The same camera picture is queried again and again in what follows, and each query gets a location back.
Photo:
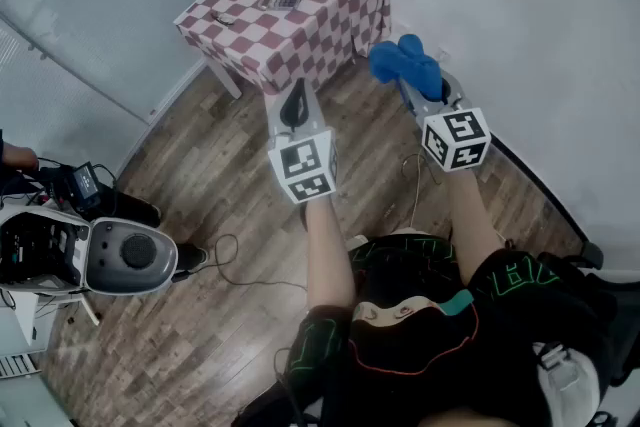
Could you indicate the blue cloth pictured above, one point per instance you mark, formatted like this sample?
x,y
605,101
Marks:
x,y
400,60

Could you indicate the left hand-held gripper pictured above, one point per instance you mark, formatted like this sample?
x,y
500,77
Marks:
x,y
300,165

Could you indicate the black screen device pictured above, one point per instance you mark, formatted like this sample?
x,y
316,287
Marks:
x,y
86,182

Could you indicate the black eyeglasses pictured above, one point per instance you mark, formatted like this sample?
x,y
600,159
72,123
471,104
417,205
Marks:
x,y
223,18

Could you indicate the grey white machine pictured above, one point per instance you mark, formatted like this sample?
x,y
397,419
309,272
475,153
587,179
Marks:
x,y
135,255

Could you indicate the white grey bag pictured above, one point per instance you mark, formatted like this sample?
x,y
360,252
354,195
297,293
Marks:
x,y
567,380

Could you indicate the person's right forearm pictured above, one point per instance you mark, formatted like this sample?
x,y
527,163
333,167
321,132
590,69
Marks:
x,y
470,225

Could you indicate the grey calculator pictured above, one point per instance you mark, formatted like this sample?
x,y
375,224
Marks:
x,y
282,1

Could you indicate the red white checkered tablecloth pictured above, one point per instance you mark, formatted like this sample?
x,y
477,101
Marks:
x,y
300,45

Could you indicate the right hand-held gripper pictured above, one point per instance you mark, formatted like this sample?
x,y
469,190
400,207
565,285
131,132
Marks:
x,y
457,140

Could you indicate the person's left forearm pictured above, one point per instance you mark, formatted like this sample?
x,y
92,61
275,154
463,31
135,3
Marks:
x,y
327,255

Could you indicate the person's black clothing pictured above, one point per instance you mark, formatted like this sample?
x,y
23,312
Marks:
x,y
425,390

